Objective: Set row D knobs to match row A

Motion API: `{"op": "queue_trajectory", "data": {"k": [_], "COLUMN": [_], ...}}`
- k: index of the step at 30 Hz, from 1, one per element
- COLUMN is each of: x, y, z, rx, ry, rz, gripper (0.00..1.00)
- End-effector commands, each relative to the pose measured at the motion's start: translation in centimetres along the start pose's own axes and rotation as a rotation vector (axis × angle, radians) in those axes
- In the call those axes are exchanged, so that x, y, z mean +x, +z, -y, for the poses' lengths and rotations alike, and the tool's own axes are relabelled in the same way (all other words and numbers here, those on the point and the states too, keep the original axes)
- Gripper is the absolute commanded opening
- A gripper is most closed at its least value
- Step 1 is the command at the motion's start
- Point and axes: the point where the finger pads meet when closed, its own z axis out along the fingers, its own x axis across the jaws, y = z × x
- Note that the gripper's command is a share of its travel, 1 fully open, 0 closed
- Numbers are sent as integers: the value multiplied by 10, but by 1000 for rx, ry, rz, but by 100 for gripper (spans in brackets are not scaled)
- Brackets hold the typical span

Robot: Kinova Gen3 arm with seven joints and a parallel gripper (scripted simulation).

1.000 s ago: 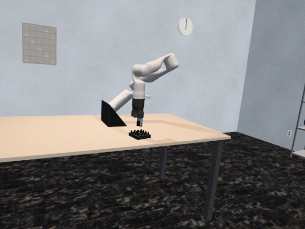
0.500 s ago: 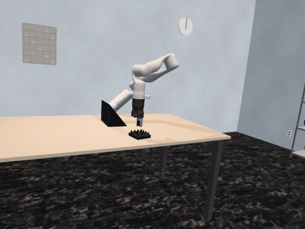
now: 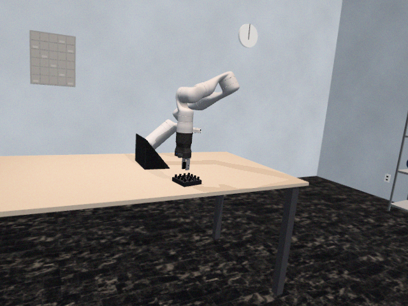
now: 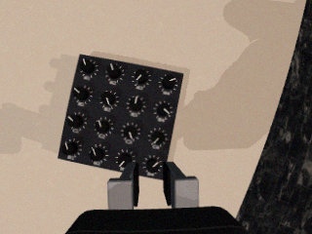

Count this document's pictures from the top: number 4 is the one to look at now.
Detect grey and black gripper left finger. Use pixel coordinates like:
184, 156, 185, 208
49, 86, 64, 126
107, 163, 139, 210

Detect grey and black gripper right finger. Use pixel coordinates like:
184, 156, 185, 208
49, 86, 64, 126
163, 162, 199, 209

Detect black knob box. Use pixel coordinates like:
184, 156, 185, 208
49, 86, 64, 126
58, 55, 183, 180

